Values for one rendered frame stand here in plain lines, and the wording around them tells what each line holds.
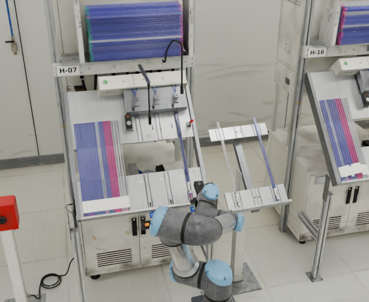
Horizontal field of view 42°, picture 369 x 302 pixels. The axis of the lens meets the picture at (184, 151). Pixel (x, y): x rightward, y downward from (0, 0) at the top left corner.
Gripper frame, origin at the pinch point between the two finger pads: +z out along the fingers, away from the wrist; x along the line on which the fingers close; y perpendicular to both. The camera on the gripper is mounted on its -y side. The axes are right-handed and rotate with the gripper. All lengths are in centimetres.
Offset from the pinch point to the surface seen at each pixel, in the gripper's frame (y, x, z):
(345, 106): -48, 105, 7
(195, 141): -36.3, 8.4, 7.8
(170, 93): -64, -2, 2
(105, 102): -65, -38, 9
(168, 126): -47.2, -4.9, 8.8
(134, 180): -19.2, -28.0, 9.6
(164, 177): -18.5, -11.9, 9.5
